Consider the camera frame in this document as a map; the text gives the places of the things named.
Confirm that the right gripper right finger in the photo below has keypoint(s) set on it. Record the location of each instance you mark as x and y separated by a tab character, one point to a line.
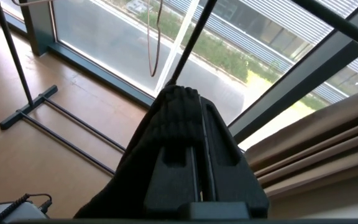
235	183

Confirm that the window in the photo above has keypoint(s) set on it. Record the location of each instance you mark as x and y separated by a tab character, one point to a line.
104	40

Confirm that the brown curtain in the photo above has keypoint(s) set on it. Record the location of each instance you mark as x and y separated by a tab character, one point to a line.
322	143

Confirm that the black garment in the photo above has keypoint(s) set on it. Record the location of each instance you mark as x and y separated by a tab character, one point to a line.
172	118

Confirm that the black clothes rack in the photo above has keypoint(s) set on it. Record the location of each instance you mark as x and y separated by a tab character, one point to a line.
14	56

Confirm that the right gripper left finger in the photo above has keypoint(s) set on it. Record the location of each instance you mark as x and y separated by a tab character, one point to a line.
172	183

